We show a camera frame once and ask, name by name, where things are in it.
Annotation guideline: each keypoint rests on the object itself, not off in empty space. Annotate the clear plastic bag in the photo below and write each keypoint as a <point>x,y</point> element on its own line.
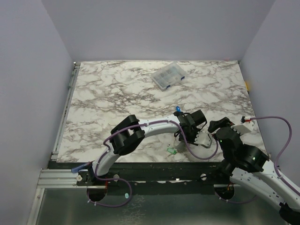
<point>178,145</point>

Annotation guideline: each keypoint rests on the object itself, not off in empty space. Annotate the aluminium extrusion frame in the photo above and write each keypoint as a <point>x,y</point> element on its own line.
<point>55,178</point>

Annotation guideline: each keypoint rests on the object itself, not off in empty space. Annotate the blue key tag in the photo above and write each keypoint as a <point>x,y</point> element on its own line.
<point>178,109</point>

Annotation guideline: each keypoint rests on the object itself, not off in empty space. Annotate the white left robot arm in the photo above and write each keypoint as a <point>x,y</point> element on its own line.
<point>129,133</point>

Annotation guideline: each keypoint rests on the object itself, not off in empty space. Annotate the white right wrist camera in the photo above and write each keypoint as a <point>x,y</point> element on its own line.
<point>246,126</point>

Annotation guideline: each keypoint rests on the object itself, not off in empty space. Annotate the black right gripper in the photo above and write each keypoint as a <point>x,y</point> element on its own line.
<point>217,124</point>

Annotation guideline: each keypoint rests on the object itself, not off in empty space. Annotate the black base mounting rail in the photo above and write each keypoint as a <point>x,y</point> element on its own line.
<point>158,179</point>

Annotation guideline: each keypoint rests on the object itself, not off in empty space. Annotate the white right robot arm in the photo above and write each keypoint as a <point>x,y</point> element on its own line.
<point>251,168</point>

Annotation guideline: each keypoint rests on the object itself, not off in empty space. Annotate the green key tag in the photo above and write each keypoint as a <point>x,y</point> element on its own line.
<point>172,150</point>

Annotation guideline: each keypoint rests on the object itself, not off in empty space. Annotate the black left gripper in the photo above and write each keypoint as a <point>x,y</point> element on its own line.
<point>191,141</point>

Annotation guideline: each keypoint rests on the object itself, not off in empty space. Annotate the clear plastic organizer box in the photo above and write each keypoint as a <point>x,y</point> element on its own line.
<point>168,76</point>

